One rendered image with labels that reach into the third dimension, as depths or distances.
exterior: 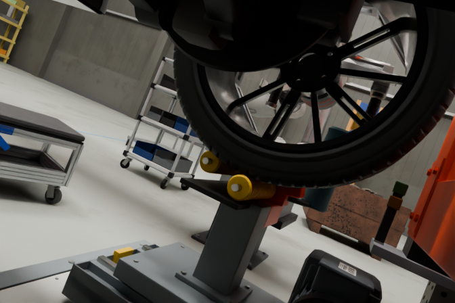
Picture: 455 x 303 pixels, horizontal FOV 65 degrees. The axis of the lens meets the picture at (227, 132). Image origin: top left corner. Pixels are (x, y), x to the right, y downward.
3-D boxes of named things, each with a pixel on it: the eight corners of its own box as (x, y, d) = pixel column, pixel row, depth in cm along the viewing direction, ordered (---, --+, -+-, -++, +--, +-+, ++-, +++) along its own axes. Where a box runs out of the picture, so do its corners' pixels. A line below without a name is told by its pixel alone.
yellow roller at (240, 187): (218, 194, 78) (228, 170, 78) (255, 193, 106) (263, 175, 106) (241, 205, 76) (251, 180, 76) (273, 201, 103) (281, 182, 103)
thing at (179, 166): (114, 166, 299) (160, 55, 299) (143, 168, 338) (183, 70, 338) (165, 191, 278) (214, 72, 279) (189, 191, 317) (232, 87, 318)
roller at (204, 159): (191, 167, 89) (200, 145, 90) (231, 172, 117) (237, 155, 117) (210, 176, 87) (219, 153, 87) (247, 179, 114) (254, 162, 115)
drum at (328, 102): (282, 88, 106) (300, 44, 106) (295, 104, 126) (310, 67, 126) (328, 103, 101) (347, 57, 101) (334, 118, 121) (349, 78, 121)
